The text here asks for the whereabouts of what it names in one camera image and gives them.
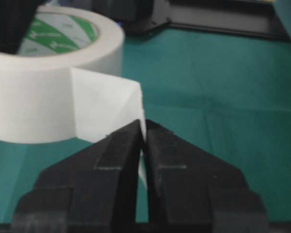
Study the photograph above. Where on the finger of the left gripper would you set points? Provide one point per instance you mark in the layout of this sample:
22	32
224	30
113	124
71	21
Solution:
15	18

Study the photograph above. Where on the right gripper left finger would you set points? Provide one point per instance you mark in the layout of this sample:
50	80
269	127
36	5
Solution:
91	191

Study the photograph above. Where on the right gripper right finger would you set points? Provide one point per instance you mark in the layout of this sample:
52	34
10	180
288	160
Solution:
193	191

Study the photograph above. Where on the white duct tape roll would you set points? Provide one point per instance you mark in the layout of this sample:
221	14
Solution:
74	89

